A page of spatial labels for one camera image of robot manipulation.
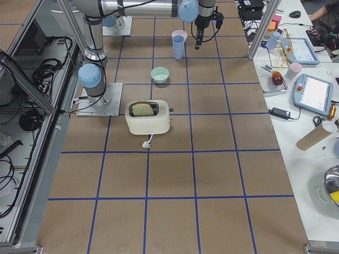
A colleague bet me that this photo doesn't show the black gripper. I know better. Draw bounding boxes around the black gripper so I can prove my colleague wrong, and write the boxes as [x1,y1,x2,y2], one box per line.
[194,13,215,50]

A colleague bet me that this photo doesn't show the blue cup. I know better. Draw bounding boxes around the blue cup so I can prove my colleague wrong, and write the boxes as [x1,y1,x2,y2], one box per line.
[173,44,184,60]
[172,35,185,49]

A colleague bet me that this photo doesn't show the pink bowl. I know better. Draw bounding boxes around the pink bowl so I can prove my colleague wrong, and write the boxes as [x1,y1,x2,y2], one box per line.
[172,30,188,41]

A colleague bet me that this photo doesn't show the green bowl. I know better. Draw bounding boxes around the green bowl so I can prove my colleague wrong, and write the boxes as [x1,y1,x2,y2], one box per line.
[150,66,170,84]

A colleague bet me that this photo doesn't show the mango fruit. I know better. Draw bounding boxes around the mango fruit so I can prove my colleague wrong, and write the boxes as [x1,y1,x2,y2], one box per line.
[271,71,283,86]

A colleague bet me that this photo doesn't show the cream toaster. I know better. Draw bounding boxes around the cream toaster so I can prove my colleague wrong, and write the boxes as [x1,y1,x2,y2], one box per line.
[125,100,170,135]

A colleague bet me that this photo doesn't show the bread slice in toaster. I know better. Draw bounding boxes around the bread slice in toaster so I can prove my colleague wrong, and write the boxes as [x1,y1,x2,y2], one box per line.
[131,103,154,116]

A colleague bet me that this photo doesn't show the blue tablet far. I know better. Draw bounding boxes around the blue tablet far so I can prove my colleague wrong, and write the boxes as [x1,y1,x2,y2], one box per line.
[280,38,320,65]

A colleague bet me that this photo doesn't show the blue tablet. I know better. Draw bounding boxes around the blue tablet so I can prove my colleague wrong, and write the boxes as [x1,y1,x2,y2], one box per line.
[292,74,333,116]
[280,38,320,65]

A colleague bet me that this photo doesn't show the black power adapter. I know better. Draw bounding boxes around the black power adapter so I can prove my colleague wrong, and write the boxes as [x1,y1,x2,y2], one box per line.
[269,107,290,120]

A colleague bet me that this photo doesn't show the blue tablet near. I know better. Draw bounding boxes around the blue tablet near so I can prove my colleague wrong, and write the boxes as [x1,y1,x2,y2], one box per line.
[292,74,333,116]

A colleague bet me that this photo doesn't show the cardboard tube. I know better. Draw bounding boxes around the cardboard tube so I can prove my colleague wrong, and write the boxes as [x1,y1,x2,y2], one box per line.
[296,121,337,151]

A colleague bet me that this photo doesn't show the steel mixing bowl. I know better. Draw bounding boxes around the steel mixing bowl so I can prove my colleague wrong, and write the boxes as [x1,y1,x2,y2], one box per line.
[324,165,338,206]

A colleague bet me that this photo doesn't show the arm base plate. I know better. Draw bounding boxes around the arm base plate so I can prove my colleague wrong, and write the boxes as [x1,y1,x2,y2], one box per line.
[76,83,123,117]
[102,16,132,37]

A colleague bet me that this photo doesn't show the aluminium frame post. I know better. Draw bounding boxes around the aluminium frame post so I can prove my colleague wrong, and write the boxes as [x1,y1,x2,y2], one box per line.
[248,0,281,60]

